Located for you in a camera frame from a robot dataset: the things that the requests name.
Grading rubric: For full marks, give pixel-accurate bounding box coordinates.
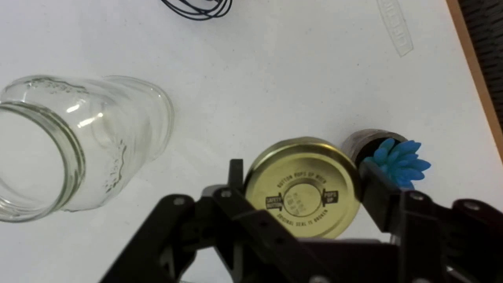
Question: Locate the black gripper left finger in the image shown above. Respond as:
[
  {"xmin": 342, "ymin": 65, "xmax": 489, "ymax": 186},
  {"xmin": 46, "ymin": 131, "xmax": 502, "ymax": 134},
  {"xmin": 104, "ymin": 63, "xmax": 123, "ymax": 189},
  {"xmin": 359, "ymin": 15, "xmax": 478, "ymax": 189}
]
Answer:
[{"xmin": 99, "ymin": 158, "xmax": 337, "ymax": 283}]

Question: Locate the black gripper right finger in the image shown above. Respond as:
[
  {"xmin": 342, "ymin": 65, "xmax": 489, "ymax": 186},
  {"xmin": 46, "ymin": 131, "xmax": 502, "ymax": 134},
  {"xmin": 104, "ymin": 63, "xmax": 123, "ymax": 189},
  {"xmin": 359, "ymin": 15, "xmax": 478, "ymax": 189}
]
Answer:
[{"xmin": 359, "ymin": 156, "xmax": 503, "ymax": 283}]

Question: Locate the gold metal jar lid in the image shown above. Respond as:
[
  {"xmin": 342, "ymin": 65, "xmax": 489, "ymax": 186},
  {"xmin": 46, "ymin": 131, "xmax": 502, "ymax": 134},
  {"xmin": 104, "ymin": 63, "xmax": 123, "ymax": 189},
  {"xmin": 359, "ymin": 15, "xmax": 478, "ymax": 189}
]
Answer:
[{"xmin": 243, "ymin": 136, "xmax": 364, "ymax": 241}]

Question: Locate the blue succulent in grey pot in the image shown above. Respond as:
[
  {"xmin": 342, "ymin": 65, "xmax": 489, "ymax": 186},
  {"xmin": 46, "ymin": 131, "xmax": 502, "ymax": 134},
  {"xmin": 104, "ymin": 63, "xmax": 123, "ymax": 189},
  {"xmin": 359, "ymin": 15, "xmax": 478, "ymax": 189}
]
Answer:
[{"xmin": 340, "ymin": 128, "xmax": 433, "ymax": 192}]

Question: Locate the clear glass jar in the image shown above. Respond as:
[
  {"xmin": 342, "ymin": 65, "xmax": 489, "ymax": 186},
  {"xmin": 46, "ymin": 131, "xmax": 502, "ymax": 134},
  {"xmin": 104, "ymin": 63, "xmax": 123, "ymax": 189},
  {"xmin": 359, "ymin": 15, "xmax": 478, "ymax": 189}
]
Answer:
[{"xmin": 0, "ymin": 74, "xmax": 176, "ymax": 225}]

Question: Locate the brown wooden table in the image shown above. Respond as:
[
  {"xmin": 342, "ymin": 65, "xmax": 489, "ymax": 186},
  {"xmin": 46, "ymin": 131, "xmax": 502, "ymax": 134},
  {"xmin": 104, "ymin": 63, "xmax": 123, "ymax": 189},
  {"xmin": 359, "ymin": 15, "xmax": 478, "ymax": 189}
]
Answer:
[{"xmin": 445, "ymin": 0, "xmax": 503, "ymax": 151}]

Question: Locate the white foam board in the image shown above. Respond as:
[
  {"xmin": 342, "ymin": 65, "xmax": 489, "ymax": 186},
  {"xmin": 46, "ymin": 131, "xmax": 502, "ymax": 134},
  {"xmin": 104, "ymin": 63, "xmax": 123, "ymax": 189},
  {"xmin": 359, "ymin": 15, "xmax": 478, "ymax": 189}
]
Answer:
[{"xmin": 0, "ymin": 0, "xmax": 503, "ymax": 283}]

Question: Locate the black wire whisk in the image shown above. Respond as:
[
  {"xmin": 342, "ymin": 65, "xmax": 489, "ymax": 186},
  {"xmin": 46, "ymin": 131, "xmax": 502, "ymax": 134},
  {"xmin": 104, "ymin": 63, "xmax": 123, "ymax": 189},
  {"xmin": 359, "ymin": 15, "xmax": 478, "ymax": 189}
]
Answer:
[{"xmin": 161, "ymin": 0, "xmax": 236, "ymax": 24}]

